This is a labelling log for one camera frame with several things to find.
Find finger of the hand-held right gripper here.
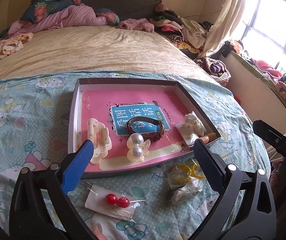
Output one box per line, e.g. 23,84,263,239
252,119,286,156

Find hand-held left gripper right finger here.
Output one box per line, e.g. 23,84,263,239
194,139,277,240

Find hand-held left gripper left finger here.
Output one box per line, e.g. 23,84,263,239
9,139,98,240

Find beige spiral hair tie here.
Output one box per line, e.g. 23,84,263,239
198,134,217,144

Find cream hair claw clip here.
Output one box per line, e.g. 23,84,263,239
86,118,113,165

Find bagged pearl earring card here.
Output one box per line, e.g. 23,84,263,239
175,112,207,148

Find grey cardboard box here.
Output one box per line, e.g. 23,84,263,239
68,78,222,180

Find brown strap wristwatch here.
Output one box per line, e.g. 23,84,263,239
126,116,165,142

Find pearl hair clip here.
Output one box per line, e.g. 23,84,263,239
126,133,151,163

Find bagged yellow bangles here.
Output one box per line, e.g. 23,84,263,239
164,162,206,189

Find crumpled white packet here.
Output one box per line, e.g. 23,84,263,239
170,180,204,204

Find red bead earrings on card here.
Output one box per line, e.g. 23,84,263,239
84,185,146,222

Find windowsill clutter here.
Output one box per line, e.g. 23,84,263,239
229,39,286,123

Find pink book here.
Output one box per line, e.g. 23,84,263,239
79,90,201,173

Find cartoon cat printed blanket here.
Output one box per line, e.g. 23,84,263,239
0,71,271,240

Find basket of clothes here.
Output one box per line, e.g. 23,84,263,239
197,57,232,87

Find window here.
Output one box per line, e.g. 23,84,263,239
233,0,286,91

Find beige bed sheet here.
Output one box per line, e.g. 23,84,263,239
0,24,216,83

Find cream curtain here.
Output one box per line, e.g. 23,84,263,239
199,0,261,60

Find pale crumpled garment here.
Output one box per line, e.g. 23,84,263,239
0,32,35,68

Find pile of clothes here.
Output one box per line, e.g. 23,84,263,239
154,3,209,53

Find pink duvet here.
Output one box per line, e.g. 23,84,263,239
0,3,109,41

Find pink fluffy garment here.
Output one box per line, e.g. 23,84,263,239
117,18,156,33

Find dark floral pillow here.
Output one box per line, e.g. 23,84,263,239
20,0,121,27

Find dark green headboard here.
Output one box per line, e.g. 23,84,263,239
30,0,163,24

